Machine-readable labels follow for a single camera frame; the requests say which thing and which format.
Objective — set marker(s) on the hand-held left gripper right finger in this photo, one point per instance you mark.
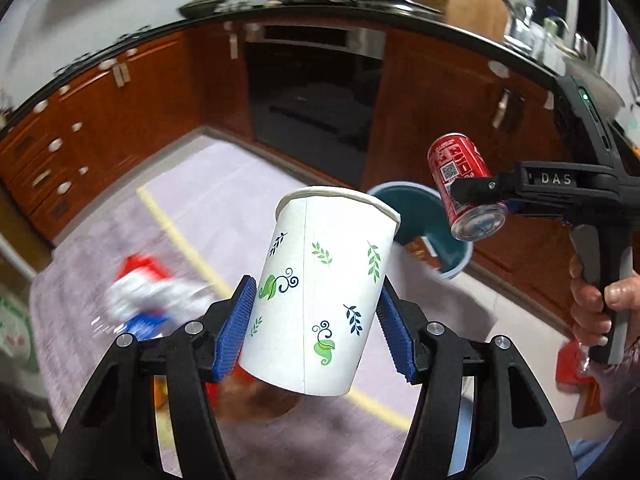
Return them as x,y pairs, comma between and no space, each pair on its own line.
397,335

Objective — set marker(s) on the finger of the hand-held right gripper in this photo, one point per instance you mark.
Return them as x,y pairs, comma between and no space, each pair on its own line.
513,208
487,186

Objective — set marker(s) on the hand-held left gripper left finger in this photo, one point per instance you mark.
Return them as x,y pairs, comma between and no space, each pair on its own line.
235,330

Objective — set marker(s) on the red soda can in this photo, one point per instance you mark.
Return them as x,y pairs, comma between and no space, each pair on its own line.
457,170

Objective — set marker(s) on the grey-blue trash bin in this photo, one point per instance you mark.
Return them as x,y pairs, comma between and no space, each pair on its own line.
407,210

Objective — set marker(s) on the white leaf-print paper cup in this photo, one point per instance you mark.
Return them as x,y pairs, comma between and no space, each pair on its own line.
320,300

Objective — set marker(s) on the person's right forearm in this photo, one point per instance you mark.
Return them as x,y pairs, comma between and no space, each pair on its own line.
622,390

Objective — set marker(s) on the person's right hand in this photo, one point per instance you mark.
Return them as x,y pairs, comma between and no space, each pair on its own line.
590,305

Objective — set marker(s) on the wooden cabinet beside oven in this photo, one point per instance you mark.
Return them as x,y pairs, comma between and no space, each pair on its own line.
440,105

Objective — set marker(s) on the red white blue snack packet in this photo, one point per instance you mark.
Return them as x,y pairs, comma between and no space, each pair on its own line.
145,290

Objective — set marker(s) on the grey woven tablecloth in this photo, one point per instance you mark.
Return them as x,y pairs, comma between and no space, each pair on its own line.
210,200

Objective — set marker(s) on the red plastic packet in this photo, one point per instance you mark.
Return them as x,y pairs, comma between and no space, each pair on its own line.
570,362

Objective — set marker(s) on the wooden cutting board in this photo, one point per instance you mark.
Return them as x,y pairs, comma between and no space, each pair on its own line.
475,5

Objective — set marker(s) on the black built-in oven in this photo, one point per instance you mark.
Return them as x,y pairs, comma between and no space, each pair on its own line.
315,95

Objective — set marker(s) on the green white printed bag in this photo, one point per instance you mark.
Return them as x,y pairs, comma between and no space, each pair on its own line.
15,330

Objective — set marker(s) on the black kitchen countertop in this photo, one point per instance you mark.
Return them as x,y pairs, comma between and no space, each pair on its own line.
350,14

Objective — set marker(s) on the person's blue clothing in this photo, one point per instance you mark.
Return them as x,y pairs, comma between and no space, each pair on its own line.
587,457

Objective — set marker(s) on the wooden two-door cabinet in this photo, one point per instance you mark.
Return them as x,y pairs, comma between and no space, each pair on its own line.
160,90

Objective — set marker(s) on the wooden drawer cabinet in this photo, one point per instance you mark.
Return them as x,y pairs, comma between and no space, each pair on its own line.
35,170

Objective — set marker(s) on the dark frying pan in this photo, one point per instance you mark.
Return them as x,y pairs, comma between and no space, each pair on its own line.
200,6

